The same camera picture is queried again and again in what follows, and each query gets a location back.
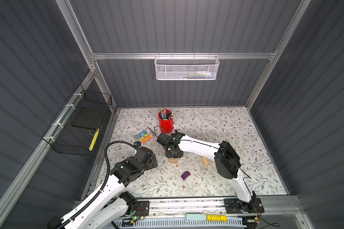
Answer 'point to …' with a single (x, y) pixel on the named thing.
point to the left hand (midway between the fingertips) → (148, 160)
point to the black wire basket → (74, 130)
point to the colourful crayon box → (144, 136)
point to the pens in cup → (167, 116)
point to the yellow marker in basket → (94, 140)
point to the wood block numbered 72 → (172, 161)
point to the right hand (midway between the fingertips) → (172, 156)
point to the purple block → (185, 175)
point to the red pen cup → (166, 126)
